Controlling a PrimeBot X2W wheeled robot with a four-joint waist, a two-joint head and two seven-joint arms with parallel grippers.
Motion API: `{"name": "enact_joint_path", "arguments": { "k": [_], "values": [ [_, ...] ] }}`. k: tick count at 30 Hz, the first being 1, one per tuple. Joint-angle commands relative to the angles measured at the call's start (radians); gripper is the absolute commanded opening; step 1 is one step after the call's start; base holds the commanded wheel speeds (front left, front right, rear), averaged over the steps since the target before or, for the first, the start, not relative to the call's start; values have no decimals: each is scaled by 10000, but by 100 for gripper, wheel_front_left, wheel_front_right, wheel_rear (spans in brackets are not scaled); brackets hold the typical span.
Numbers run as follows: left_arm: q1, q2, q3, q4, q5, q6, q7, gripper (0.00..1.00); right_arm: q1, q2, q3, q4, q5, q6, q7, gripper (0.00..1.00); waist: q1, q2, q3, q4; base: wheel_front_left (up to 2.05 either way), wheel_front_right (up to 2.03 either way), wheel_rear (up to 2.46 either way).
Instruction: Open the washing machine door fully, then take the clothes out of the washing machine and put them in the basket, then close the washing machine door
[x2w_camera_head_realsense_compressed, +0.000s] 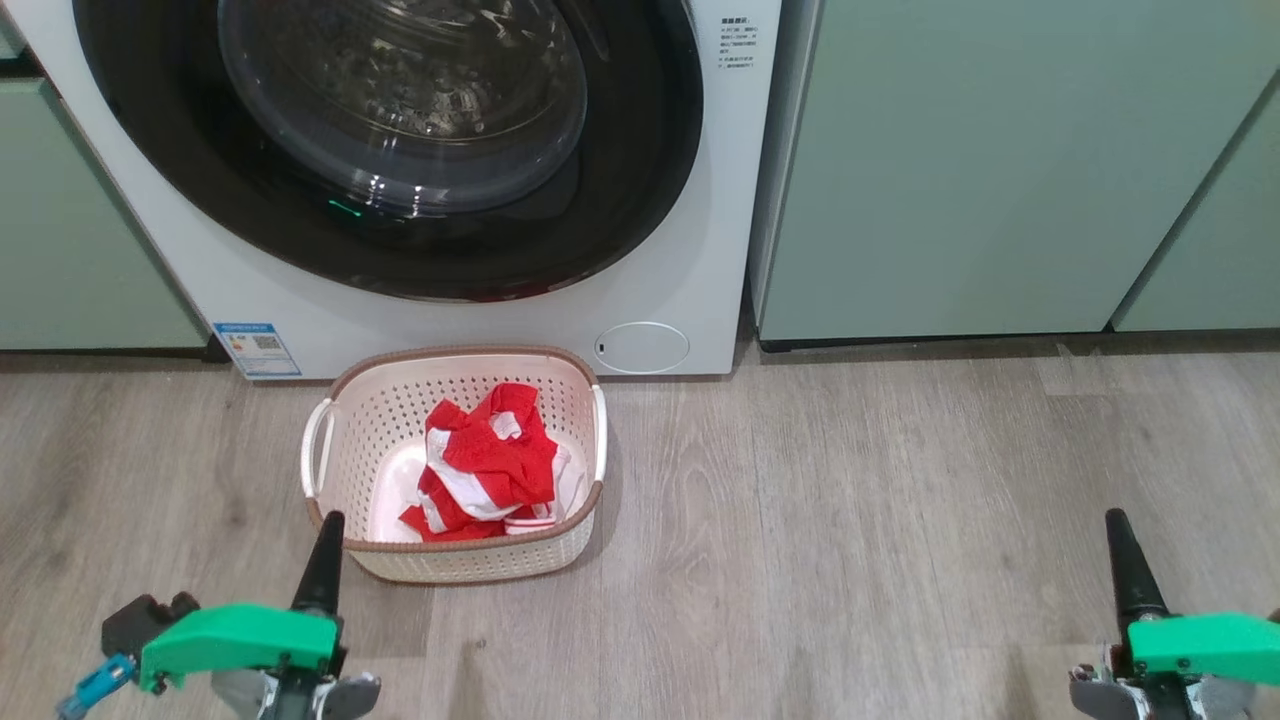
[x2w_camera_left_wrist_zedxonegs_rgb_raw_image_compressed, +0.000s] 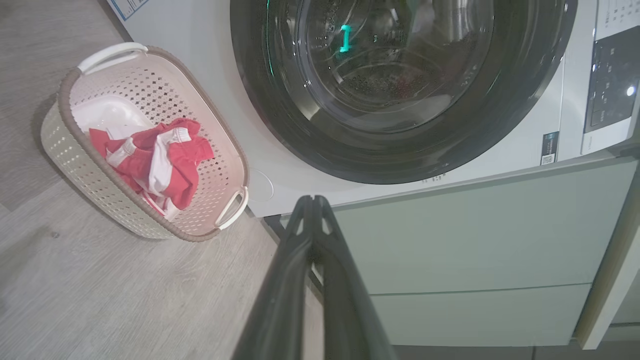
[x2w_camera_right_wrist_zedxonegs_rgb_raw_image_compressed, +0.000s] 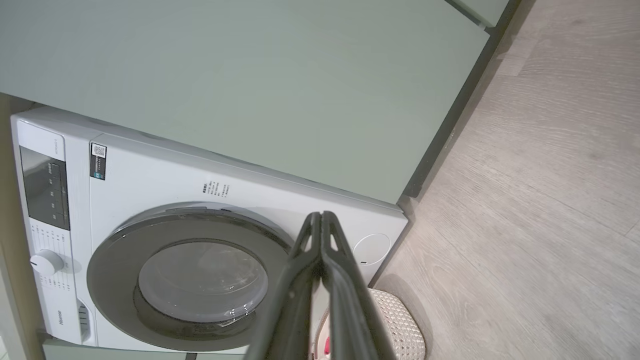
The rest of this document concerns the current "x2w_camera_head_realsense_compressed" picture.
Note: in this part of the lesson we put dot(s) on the red and white garment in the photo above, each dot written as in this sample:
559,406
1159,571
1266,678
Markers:
490,460

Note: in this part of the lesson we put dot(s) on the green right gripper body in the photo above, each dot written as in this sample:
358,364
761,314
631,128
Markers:
1210,645

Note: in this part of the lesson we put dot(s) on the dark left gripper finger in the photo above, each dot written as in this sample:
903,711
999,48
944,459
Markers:
323,570

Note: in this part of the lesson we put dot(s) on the round white filter cover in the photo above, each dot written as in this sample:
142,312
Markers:
642,348

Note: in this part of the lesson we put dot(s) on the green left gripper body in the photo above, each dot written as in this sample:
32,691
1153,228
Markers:
240,635

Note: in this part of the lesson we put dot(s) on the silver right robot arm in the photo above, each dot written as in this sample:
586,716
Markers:
1110,695

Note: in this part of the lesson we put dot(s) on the wide pale green cabinet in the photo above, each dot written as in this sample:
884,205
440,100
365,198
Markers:
950,170

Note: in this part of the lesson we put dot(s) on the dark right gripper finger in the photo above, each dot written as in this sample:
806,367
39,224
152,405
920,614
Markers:
1135,575

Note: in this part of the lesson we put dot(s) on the white washing machine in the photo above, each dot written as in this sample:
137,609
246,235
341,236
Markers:
710,200

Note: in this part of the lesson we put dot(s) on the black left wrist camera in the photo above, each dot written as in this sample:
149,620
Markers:
145,620

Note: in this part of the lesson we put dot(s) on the narrow pale green cabinet door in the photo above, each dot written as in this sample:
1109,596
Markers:
1215,240

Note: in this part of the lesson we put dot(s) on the blue energy label sticker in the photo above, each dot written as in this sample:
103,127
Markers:
257,350

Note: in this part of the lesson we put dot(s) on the cream perforated laundry basket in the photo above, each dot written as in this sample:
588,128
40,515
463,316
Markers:
380,420

